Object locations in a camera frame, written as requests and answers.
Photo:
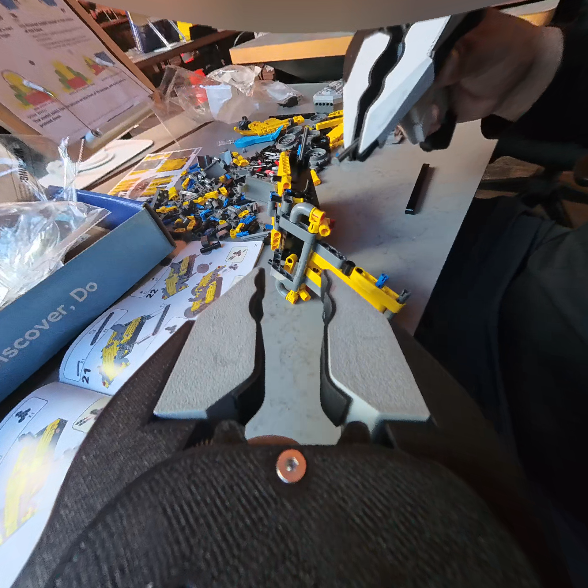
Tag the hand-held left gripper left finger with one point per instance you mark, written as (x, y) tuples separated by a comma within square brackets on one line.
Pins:
[(216, 363)]

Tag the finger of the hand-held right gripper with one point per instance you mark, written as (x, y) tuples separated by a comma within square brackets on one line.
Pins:
[(404, 82), (358, 82)]

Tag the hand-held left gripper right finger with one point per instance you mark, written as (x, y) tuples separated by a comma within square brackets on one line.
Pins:
[(372, 367)]

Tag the cardboard set box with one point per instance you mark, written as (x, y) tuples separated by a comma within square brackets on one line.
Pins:
[(92, 285)]

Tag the pile of small building pieces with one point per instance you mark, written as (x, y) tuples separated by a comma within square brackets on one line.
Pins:
[(216, 206)]

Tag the clear plastic parts bag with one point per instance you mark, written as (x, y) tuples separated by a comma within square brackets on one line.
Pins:
[(41, 239)]

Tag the person's right forearm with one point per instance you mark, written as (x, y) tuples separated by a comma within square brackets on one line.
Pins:
[(574, 92)]

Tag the desk with wooden edge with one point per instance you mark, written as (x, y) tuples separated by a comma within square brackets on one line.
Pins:
[(285, 48)]

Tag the person's right hand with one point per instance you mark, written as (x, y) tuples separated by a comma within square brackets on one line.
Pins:
[(505, 69)]

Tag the grey control hub block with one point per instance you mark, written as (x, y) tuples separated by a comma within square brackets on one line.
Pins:
[(328, 96)]

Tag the black long beam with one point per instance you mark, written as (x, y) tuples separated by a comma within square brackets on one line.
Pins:
[(417, 188)]

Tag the yellow beams and wheels pile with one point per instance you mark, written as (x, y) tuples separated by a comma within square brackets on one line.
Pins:
[(317, 154)]

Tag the open instruction booklet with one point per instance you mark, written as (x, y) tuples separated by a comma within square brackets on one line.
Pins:
[(138, 321)]

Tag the blue brick separator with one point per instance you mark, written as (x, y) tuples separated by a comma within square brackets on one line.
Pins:
[(255, 138)]

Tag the person's black clothing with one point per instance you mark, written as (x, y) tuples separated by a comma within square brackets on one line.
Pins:
[(514, 367)]

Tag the partly built yellow model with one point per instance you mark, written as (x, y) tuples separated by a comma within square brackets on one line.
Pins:
[(298, 239)]

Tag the empty clear bag white label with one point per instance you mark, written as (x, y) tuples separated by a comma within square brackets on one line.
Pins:
[(206, 96)]

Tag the wooden top table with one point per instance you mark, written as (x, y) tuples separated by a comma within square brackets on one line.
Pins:
[(183, 50)]

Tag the yellow black sticker sheet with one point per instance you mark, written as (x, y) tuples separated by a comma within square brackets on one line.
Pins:
[(156, 172)]

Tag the instruction sheet on wooden board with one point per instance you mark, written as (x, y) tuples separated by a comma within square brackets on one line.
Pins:
[(119, 55)]

